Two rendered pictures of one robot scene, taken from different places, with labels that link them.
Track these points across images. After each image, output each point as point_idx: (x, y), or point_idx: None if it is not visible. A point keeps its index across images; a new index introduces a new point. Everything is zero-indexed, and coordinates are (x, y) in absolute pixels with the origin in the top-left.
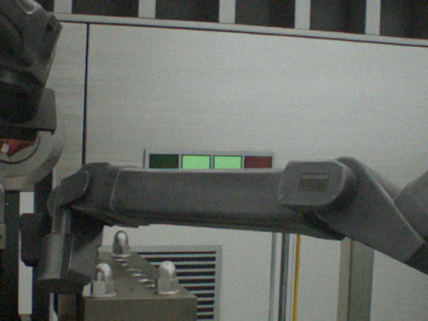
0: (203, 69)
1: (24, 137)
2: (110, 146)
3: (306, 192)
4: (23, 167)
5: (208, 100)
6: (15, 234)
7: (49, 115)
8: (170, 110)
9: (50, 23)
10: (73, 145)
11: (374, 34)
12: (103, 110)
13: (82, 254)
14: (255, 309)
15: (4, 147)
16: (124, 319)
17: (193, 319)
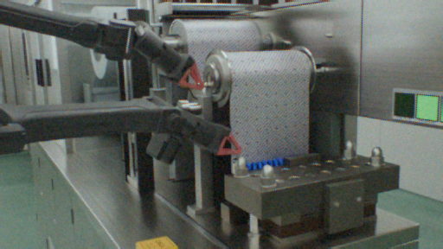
0: (438, 20)
1: (174, 80)
2: (374, 85)
3: None
4: (216, 96)
5: (441, 47)
6: (329, 137)
7: (177, 69)
8: (412, 57)
9: (99, 27)
10: (354, 83)
11: None
12: (370, 59)
13: (155, 143)
14: None
15: (196, 85)
16: (235, 192)
17: (260, 206)
